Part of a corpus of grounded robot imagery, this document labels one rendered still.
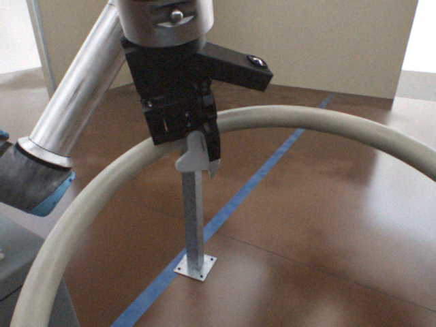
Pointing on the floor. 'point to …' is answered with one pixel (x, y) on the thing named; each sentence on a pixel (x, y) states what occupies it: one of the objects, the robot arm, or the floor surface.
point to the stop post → (193, 227)
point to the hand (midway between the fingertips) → (208, 156)
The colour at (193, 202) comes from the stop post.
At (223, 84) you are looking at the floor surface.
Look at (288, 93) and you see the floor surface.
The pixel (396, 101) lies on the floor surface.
